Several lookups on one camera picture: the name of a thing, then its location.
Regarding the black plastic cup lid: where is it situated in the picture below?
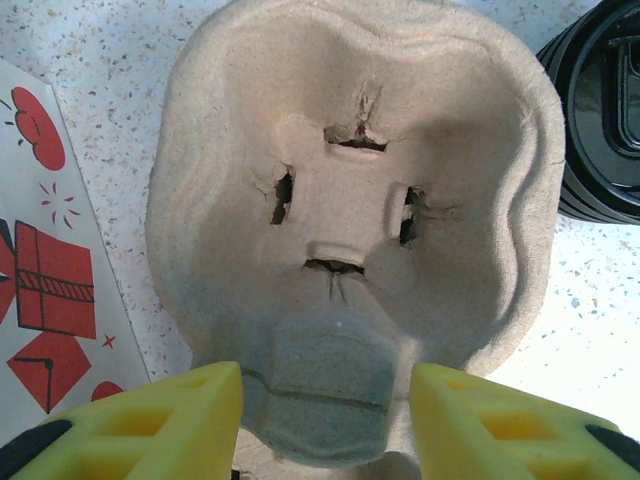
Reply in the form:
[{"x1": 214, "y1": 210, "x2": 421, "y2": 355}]
[
  {"x1": 567, "y1": 0, "x2": 640, "y2": 199},
  {"x1": 535, "y1": 14, "x2": 640, "y2": 225}
]

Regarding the beige pulp cup carrier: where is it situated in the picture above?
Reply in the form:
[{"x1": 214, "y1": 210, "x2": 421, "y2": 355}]
[{"x1": 144, "y1": 0, "x2": 566, "y2": 480}]

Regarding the red and white gift bag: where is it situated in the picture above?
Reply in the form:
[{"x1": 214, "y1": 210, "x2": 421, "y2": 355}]
[{"x1": 0, "y1": 57, "x2": 151, "y2": 416}]

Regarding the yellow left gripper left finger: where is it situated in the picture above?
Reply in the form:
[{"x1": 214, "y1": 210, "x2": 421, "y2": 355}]
[{"x1": 0, "y1": 360, "x2": 245, "y2": 480}]

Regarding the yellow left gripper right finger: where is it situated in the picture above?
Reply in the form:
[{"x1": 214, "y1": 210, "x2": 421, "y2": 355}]
[{"x1": 409, "y1": 362, "x2": 640, "y2": 480}]

